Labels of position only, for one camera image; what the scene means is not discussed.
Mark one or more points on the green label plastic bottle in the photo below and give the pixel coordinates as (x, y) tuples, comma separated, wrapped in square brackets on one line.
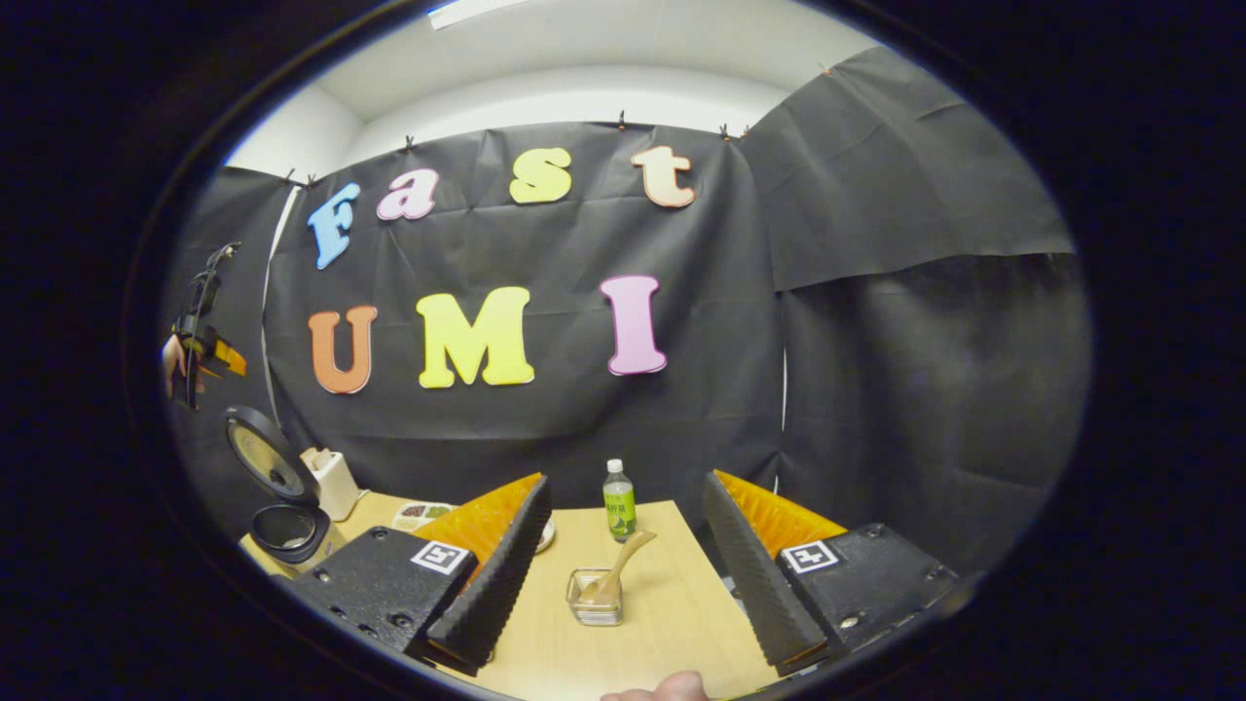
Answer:
[(619, 506)]

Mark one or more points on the white compartment dish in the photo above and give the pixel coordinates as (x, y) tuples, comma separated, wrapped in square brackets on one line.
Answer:
[(423, 512)]

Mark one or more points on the white toaster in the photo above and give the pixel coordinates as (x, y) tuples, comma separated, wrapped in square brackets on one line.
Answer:
[(336, 487)]

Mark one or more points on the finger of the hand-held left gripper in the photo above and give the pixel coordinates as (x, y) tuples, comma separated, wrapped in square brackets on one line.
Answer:
[(232, 358)]

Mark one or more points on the black backdrop cloth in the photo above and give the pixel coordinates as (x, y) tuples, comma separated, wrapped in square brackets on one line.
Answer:
[(584, 419)]

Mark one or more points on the white round plate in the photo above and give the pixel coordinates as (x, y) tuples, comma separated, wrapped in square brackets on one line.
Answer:
[(546, 535)]

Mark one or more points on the glass chopstick holder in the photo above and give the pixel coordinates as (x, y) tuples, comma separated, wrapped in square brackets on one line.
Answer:
[(594, 608)]

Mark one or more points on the wooden spoon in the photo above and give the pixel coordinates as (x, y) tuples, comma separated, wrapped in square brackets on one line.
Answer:
[(628, 553)]

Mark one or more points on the black rice cooker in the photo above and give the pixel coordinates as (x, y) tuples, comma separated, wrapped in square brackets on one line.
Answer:
[(263, 453)]

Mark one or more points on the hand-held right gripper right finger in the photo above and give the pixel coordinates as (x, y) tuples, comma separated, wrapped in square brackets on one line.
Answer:
[(754, 584)]

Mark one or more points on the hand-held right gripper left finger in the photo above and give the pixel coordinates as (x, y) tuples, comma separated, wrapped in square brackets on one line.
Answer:
[(501, 584)]

